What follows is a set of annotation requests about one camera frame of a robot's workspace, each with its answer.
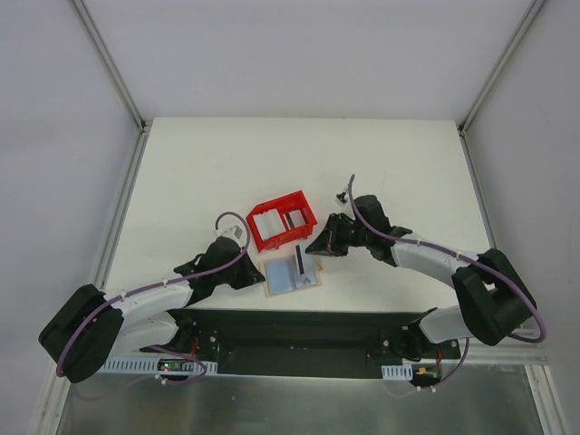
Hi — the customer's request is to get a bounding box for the right white cable duct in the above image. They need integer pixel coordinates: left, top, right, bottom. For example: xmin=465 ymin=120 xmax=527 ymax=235
xmin=382 ymin=363 xmax=413 ymax=382

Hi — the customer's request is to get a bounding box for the right aluminium frame post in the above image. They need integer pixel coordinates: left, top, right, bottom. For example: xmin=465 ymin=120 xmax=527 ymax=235
xmin=457 ymin=0 xmax=549 ymax=137

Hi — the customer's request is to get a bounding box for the magnetic stripe card in bin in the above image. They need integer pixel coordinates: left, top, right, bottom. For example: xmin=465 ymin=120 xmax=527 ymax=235
xmin=285 ymin=209 xmax=305 ymax=229

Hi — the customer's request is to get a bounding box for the left white cable duct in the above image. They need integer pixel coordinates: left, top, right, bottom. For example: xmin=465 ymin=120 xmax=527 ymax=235
xmin=98 ymin=356 xmax=218 ymax=376

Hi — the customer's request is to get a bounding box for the white magnetic stripe card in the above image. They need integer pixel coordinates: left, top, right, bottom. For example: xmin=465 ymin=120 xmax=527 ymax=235
xmin=295 ymin=244 xmax=312 ymax=276

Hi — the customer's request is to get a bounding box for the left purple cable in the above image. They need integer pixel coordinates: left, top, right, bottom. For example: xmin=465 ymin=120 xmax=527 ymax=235
xmin=56 ymin=211 xmax=253 ymax=386

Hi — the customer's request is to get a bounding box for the left aluminium frame post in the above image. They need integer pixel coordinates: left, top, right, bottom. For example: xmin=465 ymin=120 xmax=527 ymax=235
xmin=67 ymin=0 xmax=153 ymax=132

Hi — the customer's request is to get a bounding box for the beige leather card holder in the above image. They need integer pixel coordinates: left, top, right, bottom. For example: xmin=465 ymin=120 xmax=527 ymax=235
xmin=260 ymin=255 xmax=323 ymax=297

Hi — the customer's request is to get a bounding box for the white VIP card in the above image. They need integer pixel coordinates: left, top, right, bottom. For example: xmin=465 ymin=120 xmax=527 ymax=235
xmin=295 ymin=268 xmax=319 ymax=290

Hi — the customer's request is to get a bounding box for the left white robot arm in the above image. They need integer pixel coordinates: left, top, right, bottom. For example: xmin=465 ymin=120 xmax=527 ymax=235
xmin=38 ymin=237 xmax=266 ymax=383

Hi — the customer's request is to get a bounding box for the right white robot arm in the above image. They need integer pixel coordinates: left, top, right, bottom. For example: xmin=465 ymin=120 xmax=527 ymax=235
xmin=305 ymin=195 xmax=537 ymax=362

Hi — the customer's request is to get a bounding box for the aluminium frame post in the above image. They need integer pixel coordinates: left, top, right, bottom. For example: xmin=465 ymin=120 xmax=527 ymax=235
xmin=457 ymin=0 xmax=549 ymax=137
xmin=67 ymin=0 xmax=153 ymax=132

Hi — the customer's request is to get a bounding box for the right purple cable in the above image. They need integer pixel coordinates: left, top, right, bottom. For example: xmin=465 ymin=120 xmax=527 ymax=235
xmin=346 ymin=173 xmax=548 ymax=393

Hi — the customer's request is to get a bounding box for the white cable duct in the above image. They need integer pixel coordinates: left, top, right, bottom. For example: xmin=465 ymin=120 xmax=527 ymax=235
xmin=98 ymin=356 xmax=218 ymax=376
xmin=382 ymin=363 xmax=413 ymax=382

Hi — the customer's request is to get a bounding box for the red plastic bin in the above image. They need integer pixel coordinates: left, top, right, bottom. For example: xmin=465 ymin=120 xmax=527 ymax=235
xmin=246 ymin=190 xmax=317 ymax=253

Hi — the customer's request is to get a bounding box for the purple cable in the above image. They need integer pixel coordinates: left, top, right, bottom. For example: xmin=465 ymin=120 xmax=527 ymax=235
xmin=346 ymin=173 xmax=548 ymax=393
xmin=56 ymin=211 xmax=253 ymax=386

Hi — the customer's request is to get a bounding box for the aluminium rail profile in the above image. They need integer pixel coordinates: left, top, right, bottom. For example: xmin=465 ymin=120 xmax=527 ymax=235
xmin=465 ymin=338 xmax=548 ymax=365

